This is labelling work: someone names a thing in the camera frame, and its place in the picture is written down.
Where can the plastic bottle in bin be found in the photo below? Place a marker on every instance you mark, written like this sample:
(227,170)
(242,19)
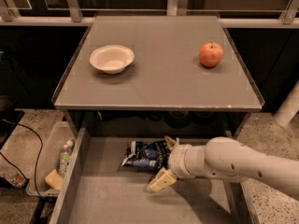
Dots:
(65,156)

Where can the grey open drawer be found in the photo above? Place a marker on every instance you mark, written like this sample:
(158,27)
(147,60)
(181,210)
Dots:
(98,190)

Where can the white paper bowl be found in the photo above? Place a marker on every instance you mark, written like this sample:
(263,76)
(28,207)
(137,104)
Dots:
(111,59)

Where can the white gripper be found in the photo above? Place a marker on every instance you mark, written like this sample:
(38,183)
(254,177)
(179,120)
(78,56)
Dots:
(177,161)

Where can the white table leg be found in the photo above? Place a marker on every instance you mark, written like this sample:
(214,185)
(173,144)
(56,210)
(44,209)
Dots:
(289,107)

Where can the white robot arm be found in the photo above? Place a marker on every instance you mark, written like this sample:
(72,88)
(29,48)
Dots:
(226,159)

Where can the red apple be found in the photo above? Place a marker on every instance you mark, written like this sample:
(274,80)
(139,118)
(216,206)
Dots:
(211,54)

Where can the grey counter cabinet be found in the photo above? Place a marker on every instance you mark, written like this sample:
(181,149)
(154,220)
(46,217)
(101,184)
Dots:
(166,75)

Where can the blue chip bag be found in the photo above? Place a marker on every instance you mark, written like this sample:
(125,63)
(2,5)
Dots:
(150,157)

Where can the clear plastic bin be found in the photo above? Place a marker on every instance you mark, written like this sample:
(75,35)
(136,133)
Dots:
(49,160)

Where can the metal railing frame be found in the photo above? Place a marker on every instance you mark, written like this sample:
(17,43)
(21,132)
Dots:
(232,13)

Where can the small colourful packet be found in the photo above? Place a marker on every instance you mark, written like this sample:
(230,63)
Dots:
(12,176)

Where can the yellow sponge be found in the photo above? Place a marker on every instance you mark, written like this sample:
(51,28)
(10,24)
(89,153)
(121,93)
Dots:
(54,180)

